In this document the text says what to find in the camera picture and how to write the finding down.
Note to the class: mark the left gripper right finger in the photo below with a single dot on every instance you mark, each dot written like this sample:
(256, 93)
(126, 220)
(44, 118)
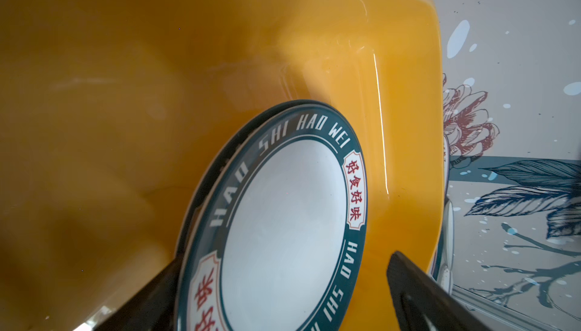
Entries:
(421, 304)

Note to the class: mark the yellow plastic bin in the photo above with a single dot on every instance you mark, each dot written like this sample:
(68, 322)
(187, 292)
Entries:
(112, 110)

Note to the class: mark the green rim plate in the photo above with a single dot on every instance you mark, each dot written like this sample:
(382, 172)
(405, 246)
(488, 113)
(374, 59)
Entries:
(280, 236)
(215, 168)

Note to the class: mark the green rim plate front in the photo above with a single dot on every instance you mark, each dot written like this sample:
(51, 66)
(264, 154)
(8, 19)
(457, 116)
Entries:
(280, 236)

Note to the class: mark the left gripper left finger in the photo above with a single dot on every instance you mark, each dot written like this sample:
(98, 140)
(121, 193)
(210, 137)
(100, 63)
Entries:
(152, 307)

